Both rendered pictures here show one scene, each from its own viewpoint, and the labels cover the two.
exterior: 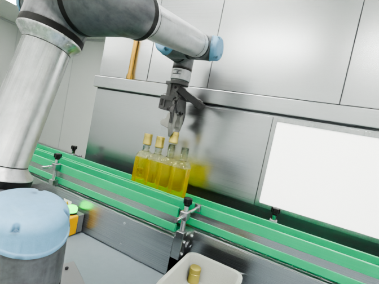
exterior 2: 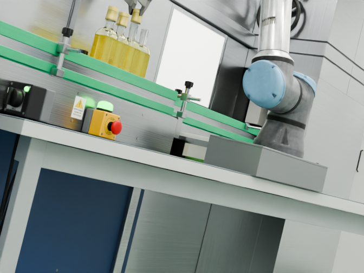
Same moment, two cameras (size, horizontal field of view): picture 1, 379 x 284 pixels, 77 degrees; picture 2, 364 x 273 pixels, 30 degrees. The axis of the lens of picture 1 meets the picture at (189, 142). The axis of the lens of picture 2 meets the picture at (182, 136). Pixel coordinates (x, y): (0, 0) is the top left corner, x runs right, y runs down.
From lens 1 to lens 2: 2.27 m
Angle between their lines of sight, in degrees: 80
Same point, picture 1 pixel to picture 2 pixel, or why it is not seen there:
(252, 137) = (158, 21)
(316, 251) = (213, 115)
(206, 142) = not seen: hidden behind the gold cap
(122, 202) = (134, 92)
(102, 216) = (122, 111)
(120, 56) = not seen: outside the picture
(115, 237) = (133, 132)
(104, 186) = (118, 76)
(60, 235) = not seen: hidden behind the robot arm
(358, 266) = (226, 120)
